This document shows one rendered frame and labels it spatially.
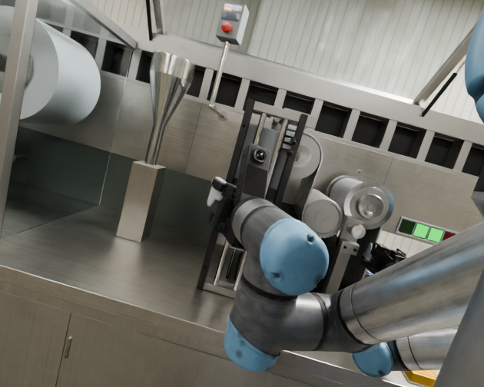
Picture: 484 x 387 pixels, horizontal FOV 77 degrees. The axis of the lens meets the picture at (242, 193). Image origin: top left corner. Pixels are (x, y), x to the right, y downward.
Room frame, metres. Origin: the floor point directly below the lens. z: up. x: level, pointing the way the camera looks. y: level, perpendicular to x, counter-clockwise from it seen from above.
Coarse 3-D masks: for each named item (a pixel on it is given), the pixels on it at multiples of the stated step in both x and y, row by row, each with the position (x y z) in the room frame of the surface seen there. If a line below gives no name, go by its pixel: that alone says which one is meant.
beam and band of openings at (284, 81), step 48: (144, 48) 1.28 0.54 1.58; (192, 48) 1.28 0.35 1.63; (192, 96) 1.28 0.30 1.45; (240, 96) 1.27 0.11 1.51; (288, 96) 1.34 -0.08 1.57; (336, 96) 1.26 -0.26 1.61; (384, 96) 1.26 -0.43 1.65; (384, 144) 1.26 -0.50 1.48; (432, 144) 1.33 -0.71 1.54; (480, 144) 1.25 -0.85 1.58
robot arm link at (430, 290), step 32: (480, 224) 0.27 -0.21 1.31; (416, 256) 0.31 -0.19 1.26; (448, 256) 0.27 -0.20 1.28; (480, 256) 0.25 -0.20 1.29; (352, 288) 0.37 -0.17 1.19; (384, 288) 0.32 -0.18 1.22; (416, 288) 0.29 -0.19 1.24; (448, 288) 0.27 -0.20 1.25; (352, 320) 0.35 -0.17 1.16; (384, 320) 0.32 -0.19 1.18; (416, 320) 0.29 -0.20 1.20; (448, 320) 0.28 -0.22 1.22; (352, 352) 0.40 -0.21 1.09
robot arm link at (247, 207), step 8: (248, 200) 0.44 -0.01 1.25; (256, 200) 0.44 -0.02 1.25; (264, 200) 0.44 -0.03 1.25; (240, 208) 0.43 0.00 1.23; (248, 208) 0.42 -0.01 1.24; (256, 208) 0.41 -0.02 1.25; (240, 216) 0.42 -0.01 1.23; (232, 224) 0.44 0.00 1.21; (240, 224) 0.40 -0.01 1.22; (240, 240) 0.41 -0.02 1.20
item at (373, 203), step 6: (360, 198) 0.92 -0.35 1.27; (366, 198) 0.90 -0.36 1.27; (372, 198) 0.90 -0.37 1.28; (378, 198) 0.90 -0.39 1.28; (360, 204) 0.90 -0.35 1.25; (366, 204) 0.91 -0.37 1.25; (372, 204) 0.90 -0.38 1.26; (378, 204) 0.90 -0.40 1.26; (360, 210) 0.90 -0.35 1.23; (372, 210) 0.91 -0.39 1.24; (378, 210) 0.90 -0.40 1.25; (366, 216) 0.90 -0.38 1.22; (372, 216) 0.90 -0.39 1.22; (378, 216) 0.90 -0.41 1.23
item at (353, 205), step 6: (360, 192) 0.92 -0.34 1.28; (366, 192) 0.92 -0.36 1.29; (372, 192) 0.92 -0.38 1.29; (378, 192) 0.92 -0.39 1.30; (354, 198) 0.92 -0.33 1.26; (384, 198) 0.92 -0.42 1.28; (354, 204) 0.92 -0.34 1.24; (384, 204) 0.92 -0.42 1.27; (354, 210) 0.92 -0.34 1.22; (384, 210) 0.92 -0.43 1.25; (354, 216) 0.92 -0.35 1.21; (360, 216) 0.92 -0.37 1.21; (384, 216) 0.92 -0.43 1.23; (366, 222) 0.92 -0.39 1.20; (372, 222) 0.92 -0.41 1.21
